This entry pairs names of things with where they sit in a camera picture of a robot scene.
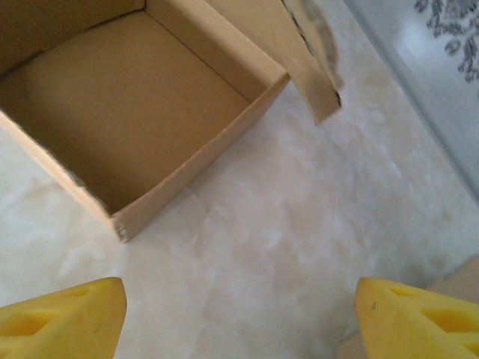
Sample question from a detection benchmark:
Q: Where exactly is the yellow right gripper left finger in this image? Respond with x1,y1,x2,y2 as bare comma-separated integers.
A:
0,276,128,359

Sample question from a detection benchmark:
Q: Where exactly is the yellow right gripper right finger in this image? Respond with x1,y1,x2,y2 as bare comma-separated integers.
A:
353,276,479,359

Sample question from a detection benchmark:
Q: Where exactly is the aluminium back rail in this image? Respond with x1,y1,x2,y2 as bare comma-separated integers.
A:
347,0,479,195

